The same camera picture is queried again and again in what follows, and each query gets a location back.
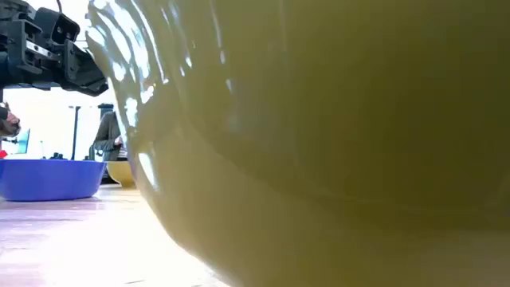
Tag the purple plastic mini bowl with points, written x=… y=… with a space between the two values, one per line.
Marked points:
x=48 y=179

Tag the person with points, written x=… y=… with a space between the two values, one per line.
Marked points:
x=105 y=135

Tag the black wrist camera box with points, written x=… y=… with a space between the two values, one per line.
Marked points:
x=56 y=26

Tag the computer monitor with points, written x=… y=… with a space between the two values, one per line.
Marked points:
x=23 y=141

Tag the thin black stand pole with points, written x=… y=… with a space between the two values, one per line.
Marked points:
x=74 y=131

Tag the person's hand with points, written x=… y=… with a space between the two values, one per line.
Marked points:
x=8 y=121

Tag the speckled beige mini bowl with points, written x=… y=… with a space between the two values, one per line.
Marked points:
x=318 y=139
x=119 y=173

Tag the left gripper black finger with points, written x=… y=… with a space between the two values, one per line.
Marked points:
x=81 y=73
x=18 y=56

